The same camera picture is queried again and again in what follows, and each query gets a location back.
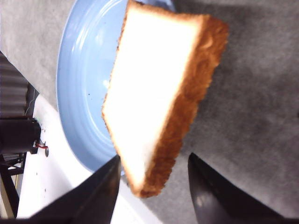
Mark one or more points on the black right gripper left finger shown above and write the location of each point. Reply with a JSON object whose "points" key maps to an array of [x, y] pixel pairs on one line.
{"points": [[92, 202]]}

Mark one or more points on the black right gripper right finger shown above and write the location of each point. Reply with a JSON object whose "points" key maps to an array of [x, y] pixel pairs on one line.
{"points": [[217, 201]]}

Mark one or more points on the white bread slice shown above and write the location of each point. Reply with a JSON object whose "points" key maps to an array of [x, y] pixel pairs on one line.
{"points": [[163, 68]]}

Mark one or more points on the blue round plate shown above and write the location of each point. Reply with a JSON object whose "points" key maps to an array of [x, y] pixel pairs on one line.
{"points": [[85, 60]]}

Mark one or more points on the black front camera stand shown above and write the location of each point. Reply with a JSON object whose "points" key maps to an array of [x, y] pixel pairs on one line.
{"points": [[19, 131]]}

